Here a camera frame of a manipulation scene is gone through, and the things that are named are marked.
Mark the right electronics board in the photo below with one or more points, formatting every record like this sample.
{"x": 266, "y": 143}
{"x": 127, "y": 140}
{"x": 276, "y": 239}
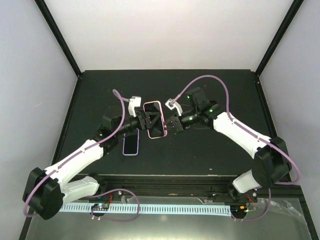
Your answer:
{"x": 239, "y": 209}

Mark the right frame post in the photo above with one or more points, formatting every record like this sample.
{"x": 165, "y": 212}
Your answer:
{"x": 282, "y": 29}

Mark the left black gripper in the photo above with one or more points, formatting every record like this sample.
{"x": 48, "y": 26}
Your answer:
{"x": 146, "y": 119}

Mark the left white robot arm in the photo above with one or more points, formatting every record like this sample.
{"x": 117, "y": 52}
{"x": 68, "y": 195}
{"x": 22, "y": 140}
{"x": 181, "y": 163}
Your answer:
{"x": 48, "y": 190}

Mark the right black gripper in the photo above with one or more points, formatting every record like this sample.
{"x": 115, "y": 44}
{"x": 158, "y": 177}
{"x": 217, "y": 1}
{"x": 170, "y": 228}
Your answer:
{"x": 177, "y": 123}

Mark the light blue cable duct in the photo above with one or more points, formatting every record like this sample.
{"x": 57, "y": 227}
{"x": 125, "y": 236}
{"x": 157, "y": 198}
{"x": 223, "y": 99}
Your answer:
{"x": 151, "y": 209}

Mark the frame post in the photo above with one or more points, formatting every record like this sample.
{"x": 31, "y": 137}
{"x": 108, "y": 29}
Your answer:
{"x": 49, "y": 19}
{"x": 282, "y": 29}

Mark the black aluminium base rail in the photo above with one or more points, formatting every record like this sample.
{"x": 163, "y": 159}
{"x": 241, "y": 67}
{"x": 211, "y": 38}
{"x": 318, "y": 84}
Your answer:
{"x": 213, "y": 187}

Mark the left frame post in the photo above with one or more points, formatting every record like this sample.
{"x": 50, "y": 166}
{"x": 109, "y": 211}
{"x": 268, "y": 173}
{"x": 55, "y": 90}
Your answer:
{"x": 49, "y": 19}

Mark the phone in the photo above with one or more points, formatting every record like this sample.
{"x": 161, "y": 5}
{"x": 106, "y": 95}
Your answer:
{"x": 131, "y": 143}

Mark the pink phone case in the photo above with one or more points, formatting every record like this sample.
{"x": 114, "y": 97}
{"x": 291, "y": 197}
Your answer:
{"x": 159, "y": 131}

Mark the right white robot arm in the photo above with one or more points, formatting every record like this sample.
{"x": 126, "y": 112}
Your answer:
{"x": 270, "y": 155}

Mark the electronics board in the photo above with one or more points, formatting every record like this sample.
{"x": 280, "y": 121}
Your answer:
{"x": 239, "y": 209}
{"x": 100, "y": 207}

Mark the left electronics board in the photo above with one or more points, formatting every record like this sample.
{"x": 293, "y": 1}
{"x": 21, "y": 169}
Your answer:
{"x": 100, "y": 207}

